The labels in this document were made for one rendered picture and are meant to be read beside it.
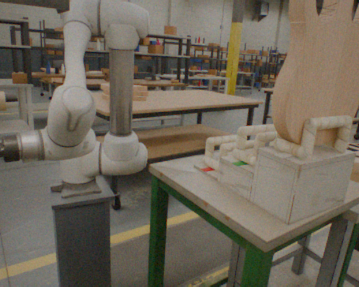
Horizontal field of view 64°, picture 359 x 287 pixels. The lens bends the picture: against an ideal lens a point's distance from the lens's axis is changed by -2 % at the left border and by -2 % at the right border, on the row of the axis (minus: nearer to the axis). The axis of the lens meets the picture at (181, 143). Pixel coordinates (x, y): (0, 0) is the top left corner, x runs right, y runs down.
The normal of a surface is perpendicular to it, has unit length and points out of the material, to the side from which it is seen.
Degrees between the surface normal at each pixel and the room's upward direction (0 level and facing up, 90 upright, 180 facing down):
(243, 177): 90
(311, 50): 90
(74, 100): 56
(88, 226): 90
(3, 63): 90
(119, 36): 102
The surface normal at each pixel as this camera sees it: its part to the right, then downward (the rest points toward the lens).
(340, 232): -0.84, 0.10
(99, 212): 0.46, 0.28
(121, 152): 0.22, 0.35
